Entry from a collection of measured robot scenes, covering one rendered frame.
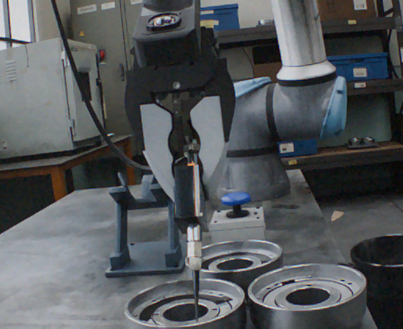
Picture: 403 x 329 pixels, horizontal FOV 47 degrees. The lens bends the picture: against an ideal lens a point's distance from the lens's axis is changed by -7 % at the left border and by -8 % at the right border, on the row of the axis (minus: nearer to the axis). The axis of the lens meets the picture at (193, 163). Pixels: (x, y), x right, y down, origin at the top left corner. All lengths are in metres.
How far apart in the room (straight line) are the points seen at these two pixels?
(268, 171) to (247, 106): 0.13
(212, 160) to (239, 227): 0.24
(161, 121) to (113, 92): 3.97
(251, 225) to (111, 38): 3.85
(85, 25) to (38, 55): 1.78
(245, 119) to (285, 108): 0.08
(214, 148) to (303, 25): 0.52
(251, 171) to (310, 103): 0.18
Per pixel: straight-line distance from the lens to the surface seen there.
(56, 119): 2.73
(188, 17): 0.36
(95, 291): 0.60
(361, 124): 4.57
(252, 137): 0.96
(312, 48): 0.92
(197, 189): 0.42
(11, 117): 2.85
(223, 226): 0.66
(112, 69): 4.40
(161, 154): 0.43
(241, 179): 0.97
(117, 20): 4.43
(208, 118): 0.43
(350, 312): 0.41
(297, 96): 0.92
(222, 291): 0.47
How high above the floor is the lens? 1.01
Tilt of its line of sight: 8 degrees down
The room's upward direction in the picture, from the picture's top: 7 degrees counter-clockwise
